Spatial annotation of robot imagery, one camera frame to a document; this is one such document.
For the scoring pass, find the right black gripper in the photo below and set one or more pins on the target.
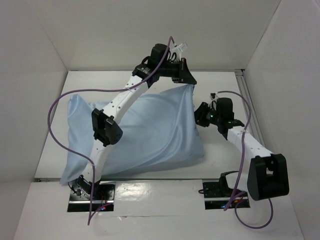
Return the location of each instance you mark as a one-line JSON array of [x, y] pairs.
[[203, 114]]

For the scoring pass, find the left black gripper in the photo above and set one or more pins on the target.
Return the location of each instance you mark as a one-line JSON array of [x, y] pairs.
[[183, 74]]

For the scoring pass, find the light blue pillowcase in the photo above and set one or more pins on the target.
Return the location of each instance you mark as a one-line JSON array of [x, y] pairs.
[[159, 130]]

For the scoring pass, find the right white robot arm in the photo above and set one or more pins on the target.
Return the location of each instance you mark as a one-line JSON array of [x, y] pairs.
[[267, 176]]

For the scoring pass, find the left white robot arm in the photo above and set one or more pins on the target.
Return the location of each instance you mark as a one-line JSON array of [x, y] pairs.
[[107, 131]]

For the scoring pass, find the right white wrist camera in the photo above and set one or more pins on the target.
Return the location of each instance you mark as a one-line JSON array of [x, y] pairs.
[[214, 98]]

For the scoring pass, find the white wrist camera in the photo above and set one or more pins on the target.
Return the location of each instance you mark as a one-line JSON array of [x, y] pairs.
[[177, 51], [214, 98]]

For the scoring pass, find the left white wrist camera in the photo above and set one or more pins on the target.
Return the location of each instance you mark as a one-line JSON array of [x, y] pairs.
[[177, 51]]

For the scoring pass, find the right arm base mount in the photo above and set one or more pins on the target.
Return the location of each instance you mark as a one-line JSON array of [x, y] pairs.
[[216, 198]]

